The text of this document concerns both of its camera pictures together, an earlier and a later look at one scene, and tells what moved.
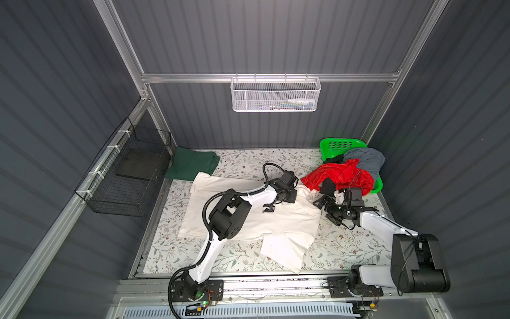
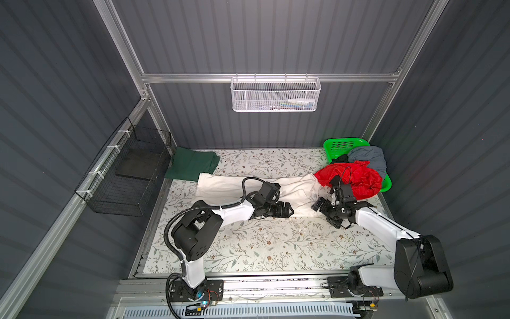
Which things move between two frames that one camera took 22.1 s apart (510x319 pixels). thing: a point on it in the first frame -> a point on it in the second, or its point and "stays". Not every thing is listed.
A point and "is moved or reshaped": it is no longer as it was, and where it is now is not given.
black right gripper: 329,209 stays
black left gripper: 292,199 -> 286,213
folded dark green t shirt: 187,163 stays
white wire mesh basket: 275,94 stays
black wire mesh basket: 123,179 stays
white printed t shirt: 285,228 is moved or reshaped
